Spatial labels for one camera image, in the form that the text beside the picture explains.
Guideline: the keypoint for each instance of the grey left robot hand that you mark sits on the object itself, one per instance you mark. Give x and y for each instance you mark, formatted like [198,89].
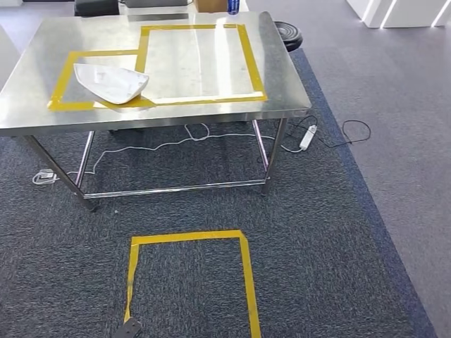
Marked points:
[128,329]

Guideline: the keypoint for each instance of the white plastic body part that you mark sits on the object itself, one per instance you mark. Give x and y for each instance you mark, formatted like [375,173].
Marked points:
[112,84]

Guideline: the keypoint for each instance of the yellow workbench tape outline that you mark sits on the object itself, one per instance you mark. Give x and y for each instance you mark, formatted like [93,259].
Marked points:
[251,60]

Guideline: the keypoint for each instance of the stainless steel workbench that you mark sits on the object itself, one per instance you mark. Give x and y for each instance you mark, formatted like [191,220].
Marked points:
[278,84]

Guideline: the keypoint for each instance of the yellow floor tape square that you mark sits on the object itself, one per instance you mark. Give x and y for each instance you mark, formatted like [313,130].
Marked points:
[186,235]

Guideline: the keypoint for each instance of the white power adapter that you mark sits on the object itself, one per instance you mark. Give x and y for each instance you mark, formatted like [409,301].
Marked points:
[45,176]

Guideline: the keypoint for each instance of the white power strip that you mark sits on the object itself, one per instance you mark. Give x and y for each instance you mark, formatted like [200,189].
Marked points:
[308,137]

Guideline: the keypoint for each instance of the black zip case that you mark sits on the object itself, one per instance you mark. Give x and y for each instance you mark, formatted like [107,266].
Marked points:
[97,7]

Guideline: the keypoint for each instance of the brown cardboard box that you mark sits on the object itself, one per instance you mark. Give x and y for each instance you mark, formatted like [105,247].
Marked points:
[209,5]

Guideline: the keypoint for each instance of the blue drink can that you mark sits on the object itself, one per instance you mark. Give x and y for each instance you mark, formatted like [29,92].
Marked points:
[233,7]

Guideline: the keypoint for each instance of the black round stool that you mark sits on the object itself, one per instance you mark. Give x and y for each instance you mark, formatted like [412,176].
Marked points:
[291,35]

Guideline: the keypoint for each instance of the white lit display base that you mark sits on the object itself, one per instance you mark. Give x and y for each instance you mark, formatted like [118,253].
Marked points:
[405,11]

